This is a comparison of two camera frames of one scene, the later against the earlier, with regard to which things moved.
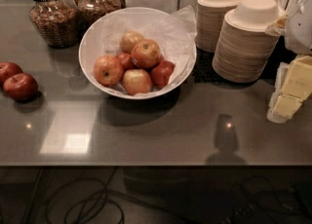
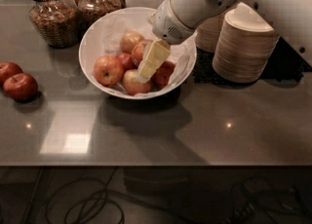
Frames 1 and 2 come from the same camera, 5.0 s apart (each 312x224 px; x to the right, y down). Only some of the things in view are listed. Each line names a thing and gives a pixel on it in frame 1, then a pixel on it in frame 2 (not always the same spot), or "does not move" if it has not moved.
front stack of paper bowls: (244, 48) does not move
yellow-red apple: (145, 54) does not move
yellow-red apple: (136, 81) does not move
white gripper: (300, 29) to (167, 23)
